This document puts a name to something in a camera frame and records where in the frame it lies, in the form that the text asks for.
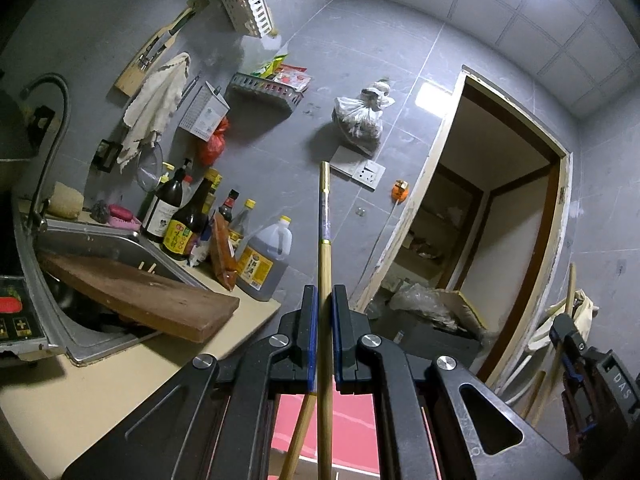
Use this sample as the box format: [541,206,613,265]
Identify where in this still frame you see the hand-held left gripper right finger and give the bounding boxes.
[332,284,584,480]

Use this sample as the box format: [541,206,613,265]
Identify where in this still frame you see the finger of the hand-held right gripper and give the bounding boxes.
[548,312,587,378]

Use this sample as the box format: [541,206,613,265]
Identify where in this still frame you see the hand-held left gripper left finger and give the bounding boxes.
[60,284,319,480]

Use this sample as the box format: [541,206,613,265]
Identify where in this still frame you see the plain wooden chopstick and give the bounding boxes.
[277,394,317,480]
[520,370,547,419]

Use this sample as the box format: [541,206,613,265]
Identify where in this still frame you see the purple banded yellow chopstick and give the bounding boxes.
[317,161,335,480]

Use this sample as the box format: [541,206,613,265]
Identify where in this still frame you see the white rubber gloves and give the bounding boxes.
[569,289,602,337]

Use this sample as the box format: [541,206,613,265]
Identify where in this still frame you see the large oil jug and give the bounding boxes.
[234,215,294,303]

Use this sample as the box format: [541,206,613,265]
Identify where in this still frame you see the crumpled clear plastic bags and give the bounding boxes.
[389,282,473,332]

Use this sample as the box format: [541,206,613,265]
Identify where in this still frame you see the yellow edged cushion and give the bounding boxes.
[440,287,487,333]

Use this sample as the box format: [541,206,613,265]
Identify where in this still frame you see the orange snack bag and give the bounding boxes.
[209,210,240,292]

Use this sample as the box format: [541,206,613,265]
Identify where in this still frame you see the wooden storage shelf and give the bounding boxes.
[399,170,483,292]

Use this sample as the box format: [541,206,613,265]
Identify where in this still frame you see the yellow capped sauce bottle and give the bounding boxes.
[227,199,257,252]

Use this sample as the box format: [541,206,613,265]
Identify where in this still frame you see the red capped sauce bottle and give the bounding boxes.
[217,189,240,227]

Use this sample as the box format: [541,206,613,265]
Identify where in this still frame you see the dark bottle yellow label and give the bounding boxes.
[160,175,216,262]

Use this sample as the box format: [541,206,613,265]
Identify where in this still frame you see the brown wooden cutting board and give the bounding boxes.
[39,252,241,344]

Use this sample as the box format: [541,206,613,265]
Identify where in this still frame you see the dark bottle white label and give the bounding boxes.
[142,162,184,244]

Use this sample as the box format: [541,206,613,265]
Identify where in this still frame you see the clear hanging plastic bag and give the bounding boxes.
[332,78,396,156]

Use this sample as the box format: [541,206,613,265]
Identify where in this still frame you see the red plastic bag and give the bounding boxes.
[197,116,231,166]

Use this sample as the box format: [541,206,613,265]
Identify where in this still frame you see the beige kitchen counter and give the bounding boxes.
[0,255,282,480]

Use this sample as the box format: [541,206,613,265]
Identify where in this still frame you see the mesh strainer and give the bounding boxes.
[137,142,166,194]

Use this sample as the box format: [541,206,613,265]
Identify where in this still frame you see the steel kitchen sink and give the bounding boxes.
[14,209,213,367]

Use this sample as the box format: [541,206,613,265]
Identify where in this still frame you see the colourful snack packets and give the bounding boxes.
[249,54,311,94]

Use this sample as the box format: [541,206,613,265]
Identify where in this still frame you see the tan loofah sponge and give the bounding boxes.
[49,182,84,220]

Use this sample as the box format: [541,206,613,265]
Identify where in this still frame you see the white hanging cloth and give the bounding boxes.
[117,52,192,174]

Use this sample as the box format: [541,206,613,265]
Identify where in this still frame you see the black cooktop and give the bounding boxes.
[0,274,49,357]

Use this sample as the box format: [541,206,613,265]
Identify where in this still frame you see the curved sink faucet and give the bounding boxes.
[19,73,72,232]

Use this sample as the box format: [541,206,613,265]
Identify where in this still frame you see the thin hanging cable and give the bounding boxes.
[366,202,402,283]

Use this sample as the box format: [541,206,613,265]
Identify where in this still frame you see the wooden door frame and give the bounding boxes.
[354,64,574,392]

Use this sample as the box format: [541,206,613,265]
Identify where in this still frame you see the white wall socket panel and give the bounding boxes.
[329,145,387,192]

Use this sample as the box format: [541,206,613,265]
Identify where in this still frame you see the grey wall shelf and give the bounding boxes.
[225,72,306,115]

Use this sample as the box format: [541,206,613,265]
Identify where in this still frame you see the white wall box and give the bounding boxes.
[178,82,231,140]

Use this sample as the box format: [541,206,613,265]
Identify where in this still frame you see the black wall socket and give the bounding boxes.
[94,138,124,174]

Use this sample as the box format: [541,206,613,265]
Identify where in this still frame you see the wooden wall knife board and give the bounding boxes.
[115,0,209,97]

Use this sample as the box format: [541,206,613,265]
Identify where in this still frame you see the white wall basket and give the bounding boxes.
[213,0,276,39]

